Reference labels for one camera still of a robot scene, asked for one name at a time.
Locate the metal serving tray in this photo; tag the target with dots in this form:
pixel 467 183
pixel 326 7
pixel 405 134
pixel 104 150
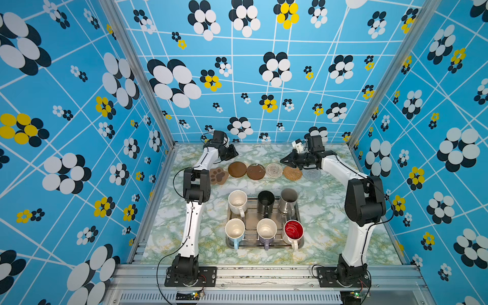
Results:
pixel 251 219

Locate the aluminium corner post left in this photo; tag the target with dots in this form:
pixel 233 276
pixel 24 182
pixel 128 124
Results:
pixel 115 20

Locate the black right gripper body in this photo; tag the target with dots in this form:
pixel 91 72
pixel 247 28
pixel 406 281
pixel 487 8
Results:
pixel 304 159

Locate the white mug purple handle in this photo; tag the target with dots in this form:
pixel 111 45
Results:
pixel 266 231

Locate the white ceramic mug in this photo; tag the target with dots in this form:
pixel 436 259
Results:
pixel 238 202

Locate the blue woven round coaster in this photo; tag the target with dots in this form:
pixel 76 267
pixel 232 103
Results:
pixel 312 174

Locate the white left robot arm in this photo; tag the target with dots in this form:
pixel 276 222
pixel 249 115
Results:
pixel 196 191

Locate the aluminium corner post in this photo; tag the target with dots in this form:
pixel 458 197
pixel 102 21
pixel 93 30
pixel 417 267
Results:
pixel 425 15
pixel 115 20

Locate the paw print cork coaster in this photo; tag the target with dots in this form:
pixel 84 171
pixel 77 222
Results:
pixel 218 176

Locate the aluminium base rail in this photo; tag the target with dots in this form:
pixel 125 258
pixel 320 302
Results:
pixel 269 284

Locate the white mug blue handle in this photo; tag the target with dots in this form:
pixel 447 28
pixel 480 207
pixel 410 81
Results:
pixel 235 231

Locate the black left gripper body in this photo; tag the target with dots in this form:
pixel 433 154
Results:
pixel 227 154

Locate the multicolour woven round coaster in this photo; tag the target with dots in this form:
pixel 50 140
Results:
pixel 274 170

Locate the dark brown round wooden coaster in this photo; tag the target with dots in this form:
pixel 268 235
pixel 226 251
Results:
pixel 237 169

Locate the tan rattan round coaster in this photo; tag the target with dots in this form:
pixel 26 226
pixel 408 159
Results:
pixel 293 174

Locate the black metal mug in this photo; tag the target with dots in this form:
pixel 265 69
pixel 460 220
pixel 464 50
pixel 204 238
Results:
pixel 265 203

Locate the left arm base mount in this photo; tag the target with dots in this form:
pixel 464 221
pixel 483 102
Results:
pixel 202 277

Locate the stainless steel mug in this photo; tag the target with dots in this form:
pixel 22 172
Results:
pixel 287 203

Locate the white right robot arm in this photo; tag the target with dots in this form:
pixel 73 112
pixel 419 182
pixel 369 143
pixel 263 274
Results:
pixel 364 203

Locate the red interior white mug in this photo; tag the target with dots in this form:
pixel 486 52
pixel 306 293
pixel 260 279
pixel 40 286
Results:
pixel 292 233

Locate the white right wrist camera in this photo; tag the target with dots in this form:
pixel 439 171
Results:
pixel 298 146

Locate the aluminium corner post right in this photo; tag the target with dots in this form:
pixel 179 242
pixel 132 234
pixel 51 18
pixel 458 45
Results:
pixel 425 15

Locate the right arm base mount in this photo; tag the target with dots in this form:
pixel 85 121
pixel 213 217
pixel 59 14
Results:
pixel 343 276

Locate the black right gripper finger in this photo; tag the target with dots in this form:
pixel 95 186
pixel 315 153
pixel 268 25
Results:
pixel 289 162
pixel 290 156

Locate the rusty brown round coaster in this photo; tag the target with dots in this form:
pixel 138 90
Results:
pixel 256 171

